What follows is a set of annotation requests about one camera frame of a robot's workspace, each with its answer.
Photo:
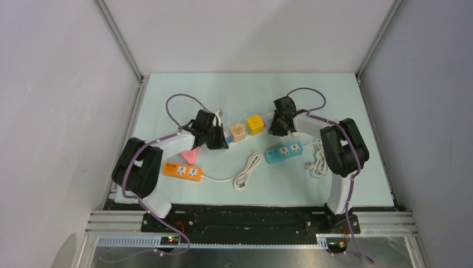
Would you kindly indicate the teal power strip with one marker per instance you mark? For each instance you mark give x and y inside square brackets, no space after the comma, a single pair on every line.
[283,153]

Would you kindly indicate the yellow cube socket adapter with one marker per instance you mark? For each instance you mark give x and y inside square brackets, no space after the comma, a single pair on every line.
[255,125]

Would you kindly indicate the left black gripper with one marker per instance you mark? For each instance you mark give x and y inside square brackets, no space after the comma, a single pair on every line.
[221,143]

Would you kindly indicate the pink triangular power socket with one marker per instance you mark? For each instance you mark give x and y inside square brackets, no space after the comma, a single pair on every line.
[190,156]

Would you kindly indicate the right aluminium frame post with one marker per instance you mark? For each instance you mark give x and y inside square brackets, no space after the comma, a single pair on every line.
[388,21]

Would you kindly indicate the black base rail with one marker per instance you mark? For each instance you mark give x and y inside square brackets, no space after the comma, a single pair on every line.
[256,225]

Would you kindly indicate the beige cube socket adapter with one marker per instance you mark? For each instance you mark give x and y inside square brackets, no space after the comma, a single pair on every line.
[238,132]

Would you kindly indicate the left aluminium frame post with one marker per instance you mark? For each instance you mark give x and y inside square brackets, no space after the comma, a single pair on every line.
[115,32]

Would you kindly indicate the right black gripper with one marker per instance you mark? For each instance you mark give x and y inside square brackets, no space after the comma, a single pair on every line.
[274,129]

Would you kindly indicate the right circuit board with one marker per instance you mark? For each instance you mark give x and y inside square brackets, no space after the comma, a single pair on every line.
[336,248]

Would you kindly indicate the left circuit board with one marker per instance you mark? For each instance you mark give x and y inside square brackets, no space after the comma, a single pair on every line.
[169,240]

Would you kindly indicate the orange power strip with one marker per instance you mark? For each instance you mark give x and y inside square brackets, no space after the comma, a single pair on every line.
[181,171]

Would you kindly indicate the aluminium frame post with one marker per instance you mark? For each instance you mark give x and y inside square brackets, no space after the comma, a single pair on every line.
[115,32]
[388,21]

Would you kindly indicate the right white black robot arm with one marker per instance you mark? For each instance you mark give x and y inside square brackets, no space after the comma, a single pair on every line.
[344,149]

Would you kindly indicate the white multicolour power strip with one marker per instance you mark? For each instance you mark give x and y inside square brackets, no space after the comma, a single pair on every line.
[267,118]

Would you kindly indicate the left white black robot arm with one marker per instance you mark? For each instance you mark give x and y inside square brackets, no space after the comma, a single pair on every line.
[139,165]

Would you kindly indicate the light green table mat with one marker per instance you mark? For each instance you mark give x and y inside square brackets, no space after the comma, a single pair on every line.
[172,99]

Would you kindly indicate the circuit board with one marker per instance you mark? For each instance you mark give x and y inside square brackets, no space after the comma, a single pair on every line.
[169,240]
[336,248]

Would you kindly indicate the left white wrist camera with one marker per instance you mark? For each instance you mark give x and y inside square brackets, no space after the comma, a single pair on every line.
[217,119]

